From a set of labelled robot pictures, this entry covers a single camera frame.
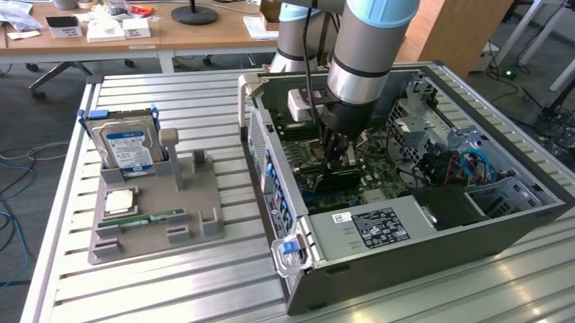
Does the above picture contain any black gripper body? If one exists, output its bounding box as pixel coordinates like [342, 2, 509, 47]
[318, 100, 373, 139]

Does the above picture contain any graphics card with metal bracket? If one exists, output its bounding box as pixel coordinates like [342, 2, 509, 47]
[302, 166, 361, 193]

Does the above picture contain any CPU socket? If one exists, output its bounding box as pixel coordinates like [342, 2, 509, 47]
[304, 138, 326, 166]

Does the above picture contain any green motherboard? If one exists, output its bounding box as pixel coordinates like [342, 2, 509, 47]
[268, 109, 421, 215]

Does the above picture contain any silver metal drive cage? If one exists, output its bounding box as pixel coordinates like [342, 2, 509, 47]
[384, 79, 491, 169]

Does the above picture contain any grey power supply unit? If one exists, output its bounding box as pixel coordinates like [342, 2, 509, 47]
[306, 195, 439, 263]

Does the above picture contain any blue case latch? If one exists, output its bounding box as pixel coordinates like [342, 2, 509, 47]
[278, 235, 300, 258]

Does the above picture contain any stack of white papers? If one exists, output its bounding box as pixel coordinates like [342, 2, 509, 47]
[241, 15, 281, 42]

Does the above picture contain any light wood office desk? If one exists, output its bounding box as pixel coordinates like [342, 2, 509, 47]
[158, 0, 405, 73]
[0, 3, 162, 98]

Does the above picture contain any white floor device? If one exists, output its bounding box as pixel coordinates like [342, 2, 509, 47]
[477, 42, 499, 73]

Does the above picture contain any brown cardboard box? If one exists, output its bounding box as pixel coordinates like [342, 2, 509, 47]
[258, 0, 281, 24]

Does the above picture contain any open dark grey PC case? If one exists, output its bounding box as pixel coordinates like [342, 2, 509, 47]
[236, 65, 571, 316]

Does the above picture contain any wooden cabinet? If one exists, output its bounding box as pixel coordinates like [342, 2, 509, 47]
[397, 0, 516, 78]

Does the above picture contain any silver disk bay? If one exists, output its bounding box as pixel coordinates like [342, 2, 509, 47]
[461, 174, 544, 219]

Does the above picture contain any grey plastic parts rack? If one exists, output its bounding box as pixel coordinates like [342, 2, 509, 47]
[86, 127, 226, 266]

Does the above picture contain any hard disk in blue caddy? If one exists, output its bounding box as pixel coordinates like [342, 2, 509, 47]
[76, 103, 164, 178]

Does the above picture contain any black round lamp base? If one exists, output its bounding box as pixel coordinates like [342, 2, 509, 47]
[169, 0, 218, 25]

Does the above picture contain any green RAM stick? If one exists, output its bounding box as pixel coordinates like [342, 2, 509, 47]
[97, 209, 185, 229]

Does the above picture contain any silver CPU chip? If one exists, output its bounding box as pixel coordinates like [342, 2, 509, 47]
[102, 191, 136, 216]

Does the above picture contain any small plain white box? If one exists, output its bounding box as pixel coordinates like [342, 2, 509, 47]
[121, 18, 152, 40]

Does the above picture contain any white box with round hole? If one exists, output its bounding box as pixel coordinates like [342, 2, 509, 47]
[85, 18, 126, 43]

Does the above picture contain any white box with black top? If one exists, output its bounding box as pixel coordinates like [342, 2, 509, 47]
[44, 15, 84, 38]

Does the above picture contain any clear plastic bag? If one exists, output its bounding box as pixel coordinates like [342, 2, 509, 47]
[0, 0, 44, 33]

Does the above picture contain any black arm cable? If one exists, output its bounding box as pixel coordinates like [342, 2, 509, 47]
[302, 15, 322, 127]

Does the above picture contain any red wire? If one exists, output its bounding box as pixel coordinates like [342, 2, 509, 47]
[443, 153, 455, 184]

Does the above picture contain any light blue wire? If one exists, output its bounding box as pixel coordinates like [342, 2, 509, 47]
[460, 147, 495, 184]

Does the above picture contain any white table frame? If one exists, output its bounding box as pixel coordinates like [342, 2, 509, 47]
[491, 0, 575, 68]

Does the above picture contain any white floor cable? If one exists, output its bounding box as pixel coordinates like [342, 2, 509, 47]
[0, 139, 70, 162]

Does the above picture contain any blue floor cable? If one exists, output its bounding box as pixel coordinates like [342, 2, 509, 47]
[0, 161, 34, 290]

